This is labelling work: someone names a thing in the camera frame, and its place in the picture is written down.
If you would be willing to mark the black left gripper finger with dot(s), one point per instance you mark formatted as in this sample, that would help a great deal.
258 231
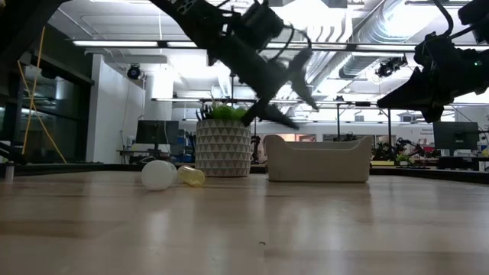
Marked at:
269 110
302 76

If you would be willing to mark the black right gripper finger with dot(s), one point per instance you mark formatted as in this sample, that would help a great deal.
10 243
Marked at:
409 95
432 112

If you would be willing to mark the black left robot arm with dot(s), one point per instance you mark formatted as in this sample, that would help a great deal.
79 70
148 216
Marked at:
191 19

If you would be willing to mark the beige basket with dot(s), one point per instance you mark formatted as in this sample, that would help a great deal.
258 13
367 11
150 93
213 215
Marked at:
317 160

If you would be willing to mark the black computer monitor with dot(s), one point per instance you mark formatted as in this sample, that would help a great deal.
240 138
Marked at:
157 132
456 136

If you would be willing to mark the green plant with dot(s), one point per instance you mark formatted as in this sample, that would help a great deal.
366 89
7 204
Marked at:
225 112

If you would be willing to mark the white triangle-patterned plant pot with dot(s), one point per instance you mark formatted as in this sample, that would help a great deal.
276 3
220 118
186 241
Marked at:
223 149

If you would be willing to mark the long ceiling light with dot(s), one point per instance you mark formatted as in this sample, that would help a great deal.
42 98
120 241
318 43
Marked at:
114 43

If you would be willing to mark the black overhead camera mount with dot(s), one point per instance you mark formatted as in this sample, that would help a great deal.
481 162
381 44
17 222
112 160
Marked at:
389 66

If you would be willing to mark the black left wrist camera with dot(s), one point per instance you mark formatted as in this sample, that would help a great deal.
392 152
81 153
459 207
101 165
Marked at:
261 23

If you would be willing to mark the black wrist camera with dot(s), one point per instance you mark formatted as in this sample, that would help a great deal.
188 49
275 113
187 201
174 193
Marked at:
261 23
475 17

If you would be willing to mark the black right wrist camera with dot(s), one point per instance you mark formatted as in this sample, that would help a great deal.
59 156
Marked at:
475 17

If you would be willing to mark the round ceiling camera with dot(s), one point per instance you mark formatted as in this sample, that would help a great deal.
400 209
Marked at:
133 72

